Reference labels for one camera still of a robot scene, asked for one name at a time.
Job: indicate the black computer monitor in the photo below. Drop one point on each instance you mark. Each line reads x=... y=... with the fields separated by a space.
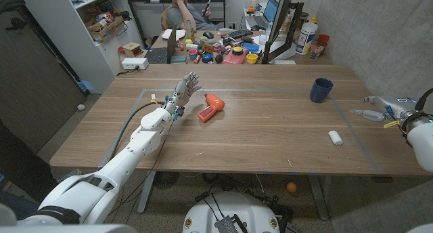
x=278 y=23

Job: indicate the printed drinking glass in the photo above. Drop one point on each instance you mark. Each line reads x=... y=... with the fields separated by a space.
x=316 y=51

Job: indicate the glass bottle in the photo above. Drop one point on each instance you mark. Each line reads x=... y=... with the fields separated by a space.
x=189 y=31

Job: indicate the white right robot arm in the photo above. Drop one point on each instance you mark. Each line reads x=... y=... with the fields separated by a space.
x=423 y=141

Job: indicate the black computer mouse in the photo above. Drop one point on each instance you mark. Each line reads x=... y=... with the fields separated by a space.
x=208 y=35

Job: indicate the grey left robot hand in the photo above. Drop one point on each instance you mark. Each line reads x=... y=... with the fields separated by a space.
x=182 y=92

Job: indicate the laptop with blue screen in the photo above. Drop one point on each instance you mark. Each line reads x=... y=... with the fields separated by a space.
x=271 y=9

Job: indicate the yellow bowl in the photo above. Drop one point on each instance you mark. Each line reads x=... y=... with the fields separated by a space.
x=252 y=59

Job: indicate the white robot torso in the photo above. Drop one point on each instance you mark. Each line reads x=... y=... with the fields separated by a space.
x=243 y=209

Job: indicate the pink box yellow button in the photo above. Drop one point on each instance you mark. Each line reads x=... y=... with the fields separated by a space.
x=233 y=58

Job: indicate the white shelf unit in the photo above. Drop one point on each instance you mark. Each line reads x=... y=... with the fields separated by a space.
x=78 y=50

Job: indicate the dark wooden door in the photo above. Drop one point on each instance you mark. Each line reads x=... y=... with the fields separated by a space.
x=34 y=84

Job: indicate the tan chair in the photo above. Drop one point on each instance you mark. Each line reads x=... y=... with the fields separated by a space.
x=164 y=21

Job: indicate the white bandage roll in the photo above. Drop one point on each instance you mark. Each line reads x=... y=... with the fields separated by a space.
x=335 y=137

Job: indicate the cardboard box of items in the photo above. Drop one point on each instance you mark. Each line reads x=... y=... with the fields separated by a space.
x=110 y=30

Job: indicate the white ball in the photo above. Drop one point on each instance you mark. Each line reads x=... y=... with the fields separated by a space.
x=81 y=107

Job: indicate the orange electric screwdriver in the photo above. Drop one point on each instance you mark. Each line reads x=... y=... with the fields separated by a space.
x=213 y=106

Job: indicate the black ball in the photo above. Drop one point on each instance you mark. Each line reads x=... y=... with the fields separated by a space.
x=219 y=58

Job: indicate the white power box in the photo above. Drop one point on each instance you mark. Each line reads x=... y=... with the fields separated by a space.
x=134 y=63

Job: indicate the standing person dark clothes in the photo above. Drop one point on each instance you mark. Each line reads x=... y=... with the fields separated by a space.
x=20 y=165

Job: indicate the grey metal table leg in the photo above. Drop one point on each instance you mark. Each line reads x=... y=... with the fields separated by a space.
x=146 y=192
x=318 y=197

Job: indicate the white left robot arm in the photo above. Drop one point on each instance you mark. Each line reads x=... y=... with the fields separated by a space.
x=142 y=141

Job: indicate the seated person grey shirt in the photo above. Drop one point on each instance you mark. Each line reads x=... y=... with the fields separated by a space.
x=182 y=18

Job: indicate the black keyboard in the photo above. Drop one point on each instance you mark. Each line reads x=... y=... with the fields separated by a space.
x=241 y=33

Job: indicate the red cup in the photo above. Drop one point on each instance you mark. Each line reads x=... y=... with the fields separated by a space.
x=323 y=39

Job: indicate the dark blue cup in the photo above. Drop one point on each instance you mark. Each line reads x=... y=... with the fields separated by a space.
x=319 y=90

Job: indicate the white wipes canister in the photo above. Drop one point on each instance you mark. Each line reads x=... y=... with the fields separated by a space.
x=306 y=40

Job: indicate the white plate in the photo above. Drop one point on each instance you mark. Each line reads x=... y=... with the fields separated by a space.
x=167 y=34

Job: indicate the teal case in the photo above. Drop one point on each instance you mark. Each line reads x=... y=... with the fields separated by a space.
x=178 y=59

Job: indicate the small wooden box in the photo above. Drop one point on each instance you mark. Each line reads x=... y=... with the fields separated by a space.
x=132 y=49

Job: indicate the orange ball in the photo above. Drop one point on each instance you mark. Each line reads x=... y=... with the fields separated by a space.
x=291 y=187

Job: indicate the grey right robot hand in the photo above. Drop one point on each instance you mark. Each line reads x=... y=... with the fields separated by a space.
x=395 y=106

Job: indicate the black round fan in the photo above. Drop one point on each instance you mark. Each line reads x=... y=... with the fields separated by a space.
x=165 y=179

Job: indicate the black laptop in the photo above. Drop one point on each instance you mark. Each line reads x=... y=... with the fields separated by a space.
x=159 y=55

